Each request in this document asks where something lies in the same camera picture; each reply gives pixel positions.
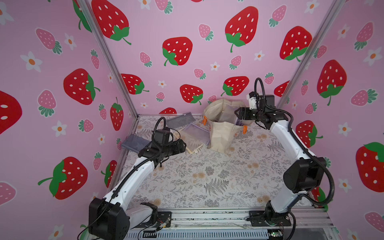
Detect beige canvas bag orange handles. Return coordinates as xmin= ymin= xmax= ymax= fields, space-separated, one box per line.
xmin=203 ymin=99 xmax=252 ymax=154

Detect purple mesh pouch bottom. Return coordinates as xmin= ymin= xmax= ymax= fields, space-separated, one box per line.
xmin=219 ymin=105 xmax=244 ymax=126

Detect purple mesh pouch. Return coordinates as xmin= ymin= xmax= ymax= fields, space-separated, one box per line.
xmin=219 ymin=105 xmax=244 ymax=126
xmin=182 ymin=123 xmax=211 ymax=146

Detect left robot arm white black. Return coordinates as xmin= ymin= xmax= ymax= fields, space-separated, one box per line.
xmin=87 ymin=124 xmax=187 ymax=240

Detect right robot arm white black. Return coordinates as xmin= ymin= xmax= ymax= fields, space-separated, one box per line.
xmin=235 ymin=90 xmax=335 ymax=219

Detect grey mesh pouch left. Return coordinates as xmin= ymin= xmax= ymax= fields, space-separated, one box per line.
xmin=122 ymin=134 xmax=150 ymax=154

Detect grey mesh pouch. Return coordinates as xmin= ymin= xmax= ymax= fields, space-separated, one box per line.
xmin=122 ymin=134 xmax=150 ymax=154
xmin=166 ymin=113 xmax=196 ymax=130

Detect yellow-trim pouch under purple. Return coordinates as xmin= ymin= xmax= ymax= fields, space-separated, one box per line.
xmin=186 ymin=141 xmax=204 ymax=154

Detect grey mesh pouch far back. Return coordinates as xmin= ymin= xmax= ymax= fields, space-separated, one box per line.
xmin=166 ymin=113 xmax=196 ymax=130

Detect purple mesh pouch back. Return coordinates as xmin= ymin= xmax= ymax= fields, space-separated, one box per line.
xmin=182 ymin=123 xmax=211 ymax=146

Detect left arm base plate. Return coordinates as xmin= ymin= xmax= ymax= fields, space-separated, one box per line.
xmin=134 ymin=211 xmax=172 ymax=229

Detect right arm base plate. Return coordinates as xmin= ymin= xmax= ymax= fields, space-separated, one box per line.
xmin=246 ymin=211 xmax=292 ymax=227

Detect aluminium frame rail front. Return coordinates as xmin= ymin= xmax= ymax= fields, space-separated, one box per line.
xmin=88 ymin=207 xmax=334 ymax=230

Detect right frame post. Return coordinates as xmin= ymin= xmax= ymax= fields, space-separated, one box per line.
xmin=277 ymin=0 xmax=345 ymax=109

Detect frame post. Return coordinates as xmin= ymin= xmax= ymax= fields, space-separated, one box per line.
xmin=277 ymin=0 xmax=345 ymax=109
xmin=78 ymin=1 xmax=138 ymax=119

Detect left frame post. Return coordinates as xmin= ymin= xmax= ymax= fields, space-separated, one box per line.
xmin=78 ymin=1 xmax=138 ymax=119

